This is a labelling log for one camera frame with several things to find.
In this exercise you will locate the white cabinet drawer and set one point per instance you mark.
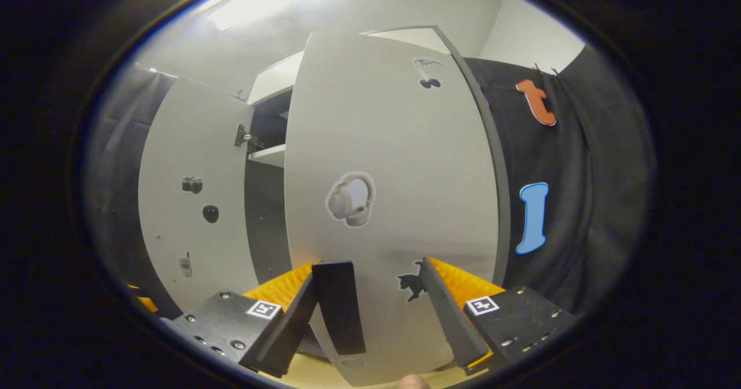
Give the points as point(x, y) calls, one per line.
point(278, 79)

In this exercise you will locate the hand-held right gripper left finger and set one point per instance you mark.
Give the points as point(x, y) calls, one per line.
point(283, 331)

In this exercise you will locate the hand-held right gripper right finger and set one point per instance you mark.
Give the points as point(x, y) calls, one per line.
point(448, 314)

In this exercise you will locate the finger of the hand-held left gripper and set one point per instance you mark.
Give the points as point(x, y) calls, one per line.
point(145, 302)

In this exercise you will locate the black backdrop cloth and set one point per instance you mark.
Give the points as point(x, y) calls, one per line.
point(579, 204)
point(116, 175)

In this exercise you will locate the white cabinet door camera sticker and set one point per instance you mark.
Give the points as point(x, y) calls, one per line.
point(191, 146)

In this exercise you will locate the white cabinet shelf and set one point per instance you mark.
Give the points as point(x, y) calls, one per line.
point(269, 154)

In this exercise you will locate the metal door hinge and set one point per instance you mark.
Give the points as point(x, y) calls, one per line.
point(244, 137)

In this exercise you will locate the white and grey cabinet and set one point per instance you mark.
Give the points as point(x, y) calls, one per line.
point(266, 215)

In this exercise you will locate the white cabinet door cat sticker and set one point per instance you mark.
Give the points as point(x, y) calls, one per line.
point(393, 146)

